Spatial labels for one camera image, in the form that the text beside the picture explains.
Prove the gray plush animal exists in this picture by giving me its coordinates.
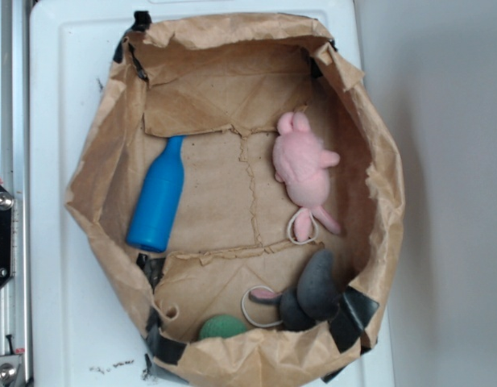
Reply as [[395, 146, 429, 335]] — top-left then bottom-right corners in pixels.
[[241, 249, 341, 331]]

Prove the pink plush animal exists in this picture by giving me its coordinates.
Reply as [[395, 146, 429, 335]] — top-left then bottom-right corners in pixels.
[[272, 112, 342, 245]]

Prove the brown paper bag bin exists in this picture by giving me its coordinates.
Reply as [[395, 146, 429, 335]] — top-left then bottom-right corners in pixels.
[[66, 13, 405, 386]]

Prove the blue plastic bottle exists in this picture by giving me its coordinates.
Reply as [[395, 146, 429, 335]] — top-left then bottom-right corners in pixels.
[[126, 135, 184, 252]]

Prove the green ball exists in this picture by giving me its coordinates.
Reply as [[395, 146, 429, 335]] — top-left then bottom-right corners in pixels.
[[198, 314, 247, 340]]

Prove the white plastic tray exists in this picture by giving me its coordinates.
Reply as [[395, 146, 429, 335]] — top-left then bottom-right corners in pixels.
[[29, 1, 361, 386]]

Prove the black metal bracket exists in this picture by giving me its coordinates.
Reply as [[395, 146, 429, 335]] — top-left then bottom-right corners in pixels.
[[0, 184, 14, 289]]

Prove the aluminum frame rail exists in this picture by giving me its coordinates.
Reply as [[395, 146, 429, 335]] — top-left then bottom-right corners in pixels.
[[0, 1, 34, 386]]

